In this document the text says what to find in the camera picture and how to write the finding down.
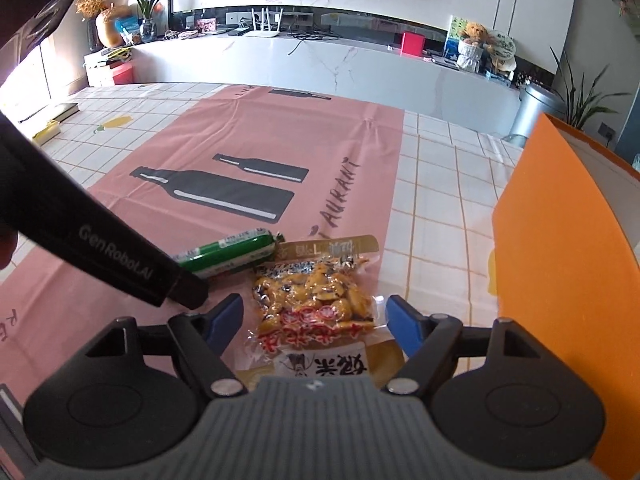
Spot silver trash can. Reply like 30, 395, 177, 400
503, 84, 566, 148

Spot white wifi router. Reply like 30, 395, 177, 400
245, 8, 284, 38

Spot pink bottle-print cloth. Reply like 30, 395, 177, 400
0, 83, 407, 480

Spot yellow tissue pack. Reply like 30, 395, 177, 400
32, 120, 61, 146

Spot orange cardboard box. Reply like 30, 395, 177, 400
492, 115, 639, 479

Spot black book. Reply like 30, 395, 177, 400
20, 102, 79, 125

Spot orchid plant in vase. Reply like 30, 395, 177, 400
119, 0, 177, 44

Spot red white storage box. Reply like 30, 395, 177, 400
84, 52, 134, 88

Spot red box on console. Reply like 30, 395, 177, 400
400, 32, 425, 58

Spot yellow bean snack pack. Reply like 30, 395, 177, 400
241, 234, 405, 389

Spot lemon checkered tablecloth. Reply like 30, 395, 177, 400
43, 84, 521, 323

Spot white tv console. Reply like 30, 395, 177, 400
132, 35, 520, 136

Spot orange vase dried flowers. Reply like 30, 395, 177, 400
75, 0, 122, 53

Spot green sausage stick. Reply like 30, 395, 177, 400
172, 228, 285, 278

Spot potted snake plant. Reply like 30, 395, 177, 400
549, 47, 631, 131

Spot teddy bear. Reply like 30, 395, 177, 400
456, 22, 495, 74

